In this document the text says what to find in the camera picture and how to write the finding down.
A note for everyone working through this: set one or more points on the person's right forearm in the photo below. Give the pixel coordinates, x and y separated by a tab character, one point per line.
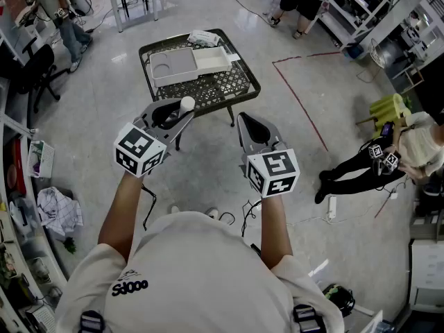
275	227

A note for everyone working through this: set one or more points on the person's right shoe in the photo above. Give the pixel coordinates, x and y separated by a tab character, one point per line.
213	212

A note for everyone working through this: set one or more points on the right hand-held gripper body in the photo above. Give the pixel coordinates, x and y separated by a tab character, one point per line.
274	172

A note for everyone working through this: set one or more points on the white power strip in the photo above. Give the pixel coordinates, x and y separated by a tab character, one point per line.
331	208

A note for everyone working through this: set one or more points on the small white card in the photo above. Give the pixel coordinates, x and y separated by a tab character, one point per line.
233	57

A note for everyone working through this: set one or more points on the person's shoe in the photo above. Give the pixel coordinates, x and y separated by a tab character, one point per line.
213	212
175	209

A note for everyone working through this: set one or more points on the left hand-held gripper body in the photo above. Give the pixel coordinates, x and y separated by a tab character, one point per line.
138	149

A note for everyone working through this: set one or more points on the checked white cloth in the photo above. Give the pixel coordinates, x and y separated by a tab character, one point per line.
59	210

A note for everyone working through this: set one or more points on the white wet wipes pack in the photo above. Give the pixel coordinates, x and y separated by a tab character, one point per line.
204	37

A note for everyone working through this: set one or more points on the white cabinet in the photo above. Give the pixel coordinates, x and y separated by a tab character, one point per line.
428	272

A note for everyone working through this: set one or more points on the blue bin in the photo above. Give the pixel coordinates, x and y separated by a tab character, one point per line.
355	51

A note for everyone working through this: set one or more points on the small green plant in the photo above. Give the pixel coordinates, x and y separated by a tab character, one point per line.
69	245

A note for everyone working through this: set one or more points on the black bag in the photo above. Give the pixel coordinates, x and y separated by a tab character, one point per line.
338	298

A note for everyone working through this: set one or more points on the yellow-green stool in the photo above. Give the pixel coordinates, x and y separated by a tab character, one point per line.
386	106

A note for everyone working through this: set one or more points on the person's white t-shirt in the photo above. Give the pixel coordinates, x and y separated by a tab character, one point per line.
194	276

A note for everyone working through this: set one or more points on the person's left shoe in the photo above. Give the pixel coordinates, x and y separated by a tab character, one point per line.
175	209

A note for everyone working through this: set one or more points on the small white ball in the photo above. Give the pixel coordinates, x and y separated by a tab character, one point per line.
187	104

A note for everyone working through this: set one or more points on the black office chair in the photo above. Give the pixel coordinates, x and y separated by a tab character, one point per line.
38	71

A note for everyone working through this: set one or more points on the white plastic lunch box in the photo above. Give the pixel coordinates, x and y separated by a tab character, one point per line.
177	64

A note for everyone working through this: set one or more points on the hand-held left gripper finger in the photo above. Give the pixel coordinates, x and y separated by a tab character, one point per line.
182	123
163	102

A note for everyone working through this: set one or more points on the white shelving rack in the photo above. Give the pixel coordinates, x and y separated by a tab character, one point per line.
360	9

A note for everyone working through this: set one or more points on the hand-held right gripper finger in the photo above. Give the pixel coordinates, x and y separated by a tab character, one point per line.
241	130
272	130

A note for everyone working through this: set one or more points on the dark lattice metal table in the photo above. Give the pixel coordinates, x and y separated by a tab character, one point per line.
215	85

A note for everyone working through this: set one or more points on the curved white shelf unit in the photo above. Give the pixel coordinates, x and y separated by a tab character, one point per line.
21	220

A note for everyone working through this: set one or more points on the person's left forearm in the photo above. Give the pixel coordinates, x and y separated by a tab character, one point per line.
118	213

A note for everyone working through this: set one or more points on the white plastic basket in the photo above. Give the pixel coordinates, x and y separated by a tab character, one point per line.
41	160

